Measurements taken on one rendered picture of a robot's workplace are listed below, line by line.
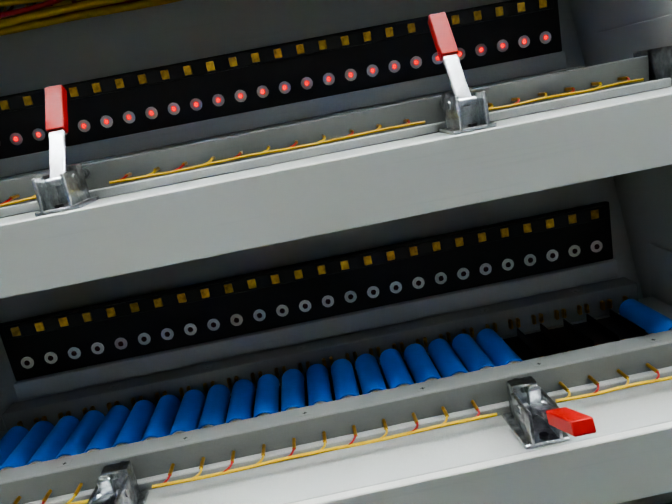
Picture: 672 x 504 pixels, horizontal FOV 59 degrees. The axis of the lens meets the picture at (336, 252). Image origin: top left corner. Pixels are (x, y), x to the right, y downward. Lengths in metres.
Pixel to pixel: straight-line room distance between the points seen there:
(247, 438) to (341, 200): 0.17
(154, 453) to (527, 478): 0.24
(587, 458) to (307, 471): 0.17
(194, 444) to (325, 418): 0.09
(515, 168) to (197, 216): 0.20
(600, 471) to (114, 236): 0.33
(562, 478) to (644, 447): 0.05
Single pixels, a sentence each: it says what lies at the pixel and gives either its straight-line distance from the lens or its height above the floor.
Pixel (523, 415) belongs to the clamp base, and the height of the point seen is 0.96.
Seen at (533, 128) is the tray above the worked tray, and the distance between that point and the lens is 0.40.
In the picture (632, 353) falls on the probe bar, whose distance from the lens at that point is 0.46.
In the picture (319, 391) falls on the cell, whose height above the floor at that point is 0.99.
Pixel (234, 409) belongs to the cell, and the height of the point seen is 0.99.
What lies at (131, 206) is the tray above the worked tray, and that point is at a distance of 0.38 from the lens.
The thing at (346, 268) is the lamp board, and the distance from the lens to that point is 0.52.
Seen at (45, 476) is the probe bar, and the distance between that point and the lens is 0.46.
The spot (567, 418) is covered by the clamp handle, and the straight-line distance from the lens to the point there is 0.34.
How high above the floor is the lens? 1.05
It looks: 5 degrees up
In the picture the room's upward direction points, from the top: 12 degrees counter-clockwise
